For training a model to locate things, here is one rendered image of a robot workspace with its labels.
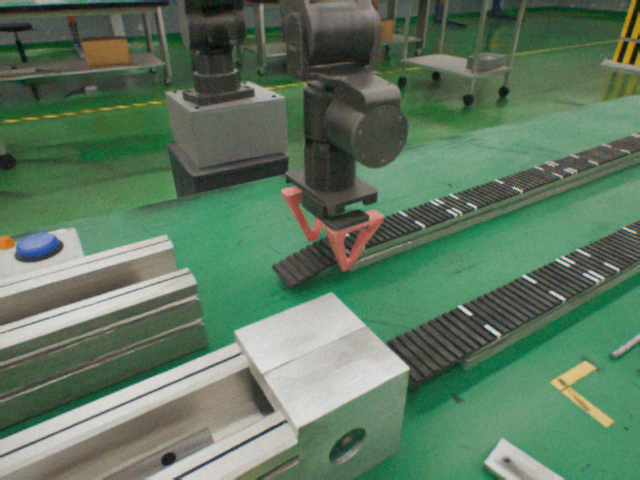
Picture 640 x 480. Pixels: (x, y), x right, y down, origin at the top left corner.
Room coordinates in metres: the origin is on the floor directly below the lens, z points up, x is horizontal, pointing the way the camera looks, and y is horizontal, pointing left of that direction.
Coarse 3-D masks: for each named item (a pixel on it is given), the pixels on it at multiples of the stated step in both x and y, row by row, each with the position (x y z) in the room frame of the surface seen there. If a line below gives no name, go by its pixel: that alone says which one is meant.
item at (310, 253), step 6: (306, 246) 0.48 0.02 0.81; (312, 246) 0.48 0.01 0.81; (300, 252) 0.47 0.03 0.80; (306, 252) 0.47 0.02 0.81; (312, 252) 0.47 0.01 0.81; (318, 252) 0.47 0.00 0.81; (306, 258) 0.46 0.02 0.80; (312, 258) 0.45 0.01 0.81; (318, 258) 0.46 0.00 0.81; (324, 258) 0.45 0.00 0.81; (318, 264) 0.44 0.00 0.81; (324, 264) 0.44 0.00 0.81; (330, 264) 0.44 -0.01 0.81
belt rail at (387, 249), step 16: (624, 160) 0.79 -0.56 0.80; (576, 176) 0.71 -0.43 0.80; (592, 176) 0.74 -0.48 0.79; (528, 192) 0.64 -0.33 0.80; (544, 192) 0.67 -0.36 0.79; (496, 208) 0.62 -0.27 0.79; (512, 208) 0.63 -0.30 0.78; (448, 224) 0.56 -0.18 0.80; (464, 224) 0.57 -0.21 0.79; (400, 240) 0.51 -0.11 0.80; (416, 240) 0.52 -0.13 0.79; (368, 256) 0.48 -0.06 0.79; (384, 256) 0.49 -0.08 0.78
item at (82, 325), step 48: (144, 240) 0.40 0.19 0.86; (0, 288) 0.32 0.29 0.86; (48, 288) 0.33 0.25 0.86; (96, 288) 0.35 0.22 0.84; (144, 288) 0.32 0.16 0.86; (192, 288) 0.33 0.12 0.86; (0, 336) 0.26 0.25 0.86; (48, 336) 0.27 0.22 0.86; (96, 336) 0.29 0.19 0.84; (144, 336) 0.30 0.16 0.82; (192, 336) 0.33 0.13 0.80; (0, 384) 0.25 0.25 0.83; (48, 384) 0.26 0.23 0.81; (96, 384) 0.28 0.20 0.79
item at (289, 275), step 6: (276, 264) 0.45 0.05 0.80; (282, 264) 0.45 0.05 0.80; (288, 264) 0.45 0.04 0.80; (276, 270) 0.45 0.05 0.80; (282, 270) 0.44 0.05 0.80; (288, 270) 0.44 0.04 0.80; (294, 270) 0.44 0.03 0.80; (282, 276) 0.43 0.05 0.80; (288, 276) 0.43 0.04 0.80; (294, 276) 0.43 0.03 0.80; (300, 276) 0.43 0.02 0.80; (288, 282) 0.42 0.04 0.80; (294, 282) 0.42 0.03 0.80; (300, 282) 0.42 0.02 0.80
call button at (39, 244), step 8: (24, 240) 0.42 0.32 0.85; (32, 240) 0.42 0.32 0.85; (40, 240) 0.42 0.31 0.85; (48, 240) 0.42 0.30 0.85; (56, 240) 0.43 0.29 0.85; (16, 248) 0.41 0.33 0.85; (24, 248) 0.41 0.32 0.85; (32, 248) 0.41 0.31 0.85; (40, 248) 0.41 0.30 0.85; (48, 248) 0.41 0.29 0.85; (24, 256) 0.40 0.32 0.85; (32, 256) 0.40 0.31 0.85
